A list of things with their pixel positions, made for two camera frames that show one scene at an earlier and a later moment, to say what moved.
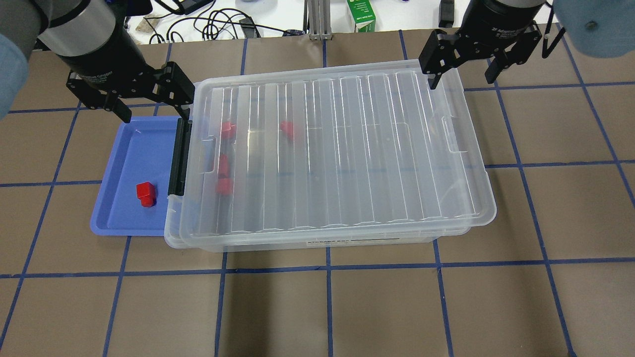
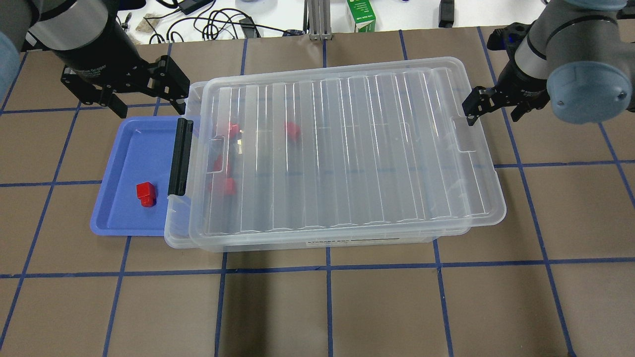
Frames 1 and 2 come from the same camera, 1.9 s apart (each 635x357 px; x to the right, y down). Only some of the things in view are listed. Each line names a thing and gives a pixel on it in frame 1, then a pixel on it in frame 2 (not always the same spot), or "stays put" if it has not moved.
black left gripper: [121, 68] stays put
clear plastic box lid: [365, 149] stays put
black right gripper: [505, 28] -> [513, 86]
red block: [147, 193] stays put
